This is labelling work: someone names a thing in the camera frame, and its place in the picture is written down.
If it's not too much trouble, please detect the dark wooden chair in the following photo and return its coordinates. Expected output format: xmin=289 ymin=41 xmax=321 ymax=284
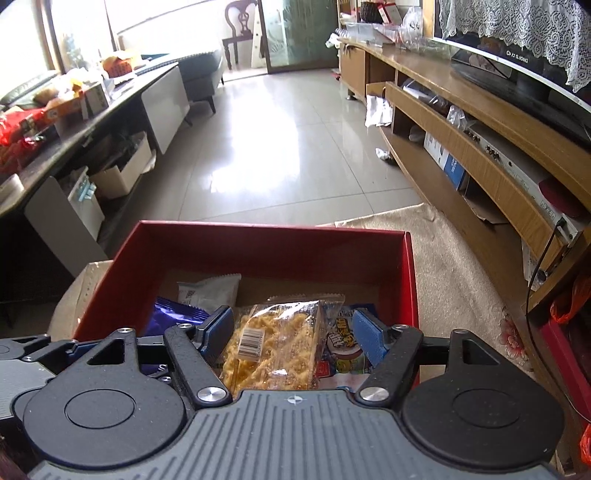
xmin=222 ymin=0 xmax=260 ymax=71

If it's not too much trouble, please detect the grey white printed snack packet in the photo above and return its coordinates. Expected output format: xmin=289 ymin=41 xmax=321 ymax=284
xmin=176 ymin=273 xmax=243 ymax=313

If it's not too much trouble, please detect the dark coffee table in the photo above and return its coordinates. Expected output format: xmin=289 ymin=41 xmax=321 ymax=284
xmin=0 ymin=62 xmax=192 ymax=278

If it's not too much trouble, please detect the flat screen television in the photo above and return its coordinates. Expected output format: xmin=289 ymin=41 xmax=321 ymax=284
xmin=431 ymin=0 xmax=591 ymax=151

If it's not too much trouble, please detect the blue white carton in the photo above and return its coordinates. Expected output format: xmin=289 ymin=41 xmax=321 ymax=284
xmin=423 ymin=130 xmax=468 ymax=192

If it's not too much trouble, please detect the clear plastic bag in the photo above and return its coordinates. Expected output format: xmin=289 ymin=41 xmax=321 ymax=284
xmin=396 ymin=6 xmax=435 ymax=48

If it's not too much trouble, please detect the dark blue snack wrapper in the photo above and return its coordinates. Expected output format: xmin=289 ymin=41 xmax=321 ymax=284
xmin=140 ymin=296 xmax=214 ymax=339

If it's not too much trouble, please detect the red cardboard box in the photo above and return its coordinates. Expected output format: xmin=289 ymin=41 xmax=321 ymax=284
xmin=71 ymin=220 xmax=422 ymax=398

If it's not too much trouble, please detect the blue green cartoon snack packet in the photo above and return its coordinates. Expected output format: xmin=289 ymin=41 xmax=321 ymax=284
xmin=316 ymin=301 xmax=385 ymax=394

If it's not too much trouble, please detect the glass sliding door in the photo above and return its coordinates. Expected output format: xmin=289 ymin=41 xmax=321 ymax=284
xmin=256 ymin=0 xmax=341 ymax=75

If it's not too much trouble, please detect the orange plastic bag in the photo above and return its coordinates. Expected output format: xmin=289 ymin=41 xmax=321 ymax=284
xmin=549 ymin=277 xmax=591 ymax=324

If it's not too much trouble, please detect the silver media player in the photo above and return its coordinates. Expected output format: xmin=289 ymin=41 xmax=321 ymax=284
xmin=463 ymin=121 xmax=585 ymax=241

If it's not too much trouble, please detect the red snack bags pile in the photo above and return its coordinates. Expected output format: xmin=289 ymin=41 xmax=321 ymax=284
xmin=0 ymin=110 xmax=48 ymax=163

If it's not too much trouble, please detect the grey sofa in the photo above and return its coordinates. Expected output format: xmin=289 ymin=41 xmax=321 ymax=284
xmin=177 ymin=48 xmax=226 ymax=126

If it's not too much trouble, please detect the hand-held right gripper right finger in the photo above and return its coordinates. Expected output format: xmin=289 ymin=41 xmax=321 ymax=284
xmin=353 ymin=308 xmax=505 ymax=410

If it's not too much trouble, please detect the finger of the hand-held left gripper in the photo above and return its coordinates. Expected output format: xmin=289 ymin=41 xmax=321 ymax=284
xmin=0 ymin=335 xmax=93 ymax=371

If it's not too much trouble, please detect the white cardboard box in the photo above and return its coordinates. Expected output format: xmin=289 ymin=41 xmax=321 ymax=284
xmin=89 ymin=130 xmax=156 ymax=200

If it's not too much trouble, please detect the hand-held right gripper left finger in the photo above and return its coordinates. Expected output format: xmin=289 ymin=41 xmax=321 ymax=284
xmin=69 ymin=305 xmax=234 ymax=410

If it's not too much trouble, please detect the white lace cloth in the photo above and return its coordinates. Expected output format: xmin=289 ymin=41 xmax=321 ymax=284
xmin=438 ymin=0 xmax=591 ymax=94

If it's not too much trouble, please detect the clear yellow noodle snack packet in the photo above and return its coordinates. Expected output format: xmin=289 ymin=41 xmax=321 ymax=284
xmin=216 ymin=299 xmax=325 ymax=401

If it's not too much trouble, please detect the wooden television cabinet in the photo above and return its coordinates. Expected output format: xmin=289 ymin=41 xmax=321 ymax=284
xmin=337 ymin=36 xmax=591 ymax=476

